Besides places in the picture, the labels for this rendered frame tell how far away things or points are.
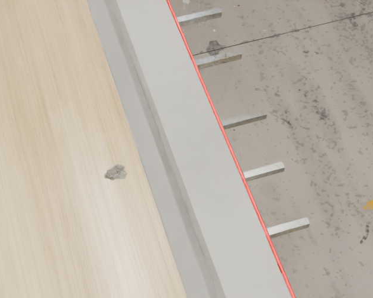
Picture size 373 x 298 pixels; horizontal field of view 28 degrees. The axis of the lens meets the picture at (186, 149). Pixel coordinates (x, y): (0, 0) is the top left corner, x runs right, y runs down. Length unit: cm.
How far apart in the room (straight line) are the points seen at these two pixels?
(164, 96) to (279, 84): 324
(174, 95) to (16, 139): 198
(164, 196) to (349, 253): 272
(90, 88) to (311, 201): 135
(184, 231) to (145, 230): 168
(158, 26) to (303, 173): 286
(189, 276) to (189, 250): 3
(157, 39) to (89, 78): 202
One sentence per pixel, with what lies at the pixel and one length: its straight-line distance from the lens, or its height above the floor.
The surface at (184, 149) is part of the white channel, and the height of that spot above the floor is 246.
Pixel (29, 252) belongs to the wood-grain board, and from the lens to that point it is 267.
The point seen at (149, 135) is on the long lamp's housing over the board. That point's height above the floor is 238.
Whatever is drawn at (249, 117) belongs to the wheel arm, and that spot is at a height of 86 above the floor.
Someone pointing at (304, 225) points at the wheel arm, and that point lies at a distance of 276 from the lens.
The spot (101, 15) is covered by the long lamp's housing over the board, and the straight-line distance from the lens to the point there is 123.
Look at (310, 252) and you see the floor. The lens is 366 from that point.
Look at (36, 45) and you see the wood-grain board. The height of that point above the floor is 90.
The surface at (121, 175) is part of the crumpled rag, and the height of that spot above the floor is 91.
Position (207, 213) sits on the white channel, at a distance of 89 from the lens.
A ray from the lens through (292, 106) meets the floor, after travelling 413.
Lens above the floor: 324
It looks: 56 degrees down
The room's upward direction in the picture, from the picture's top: straight up
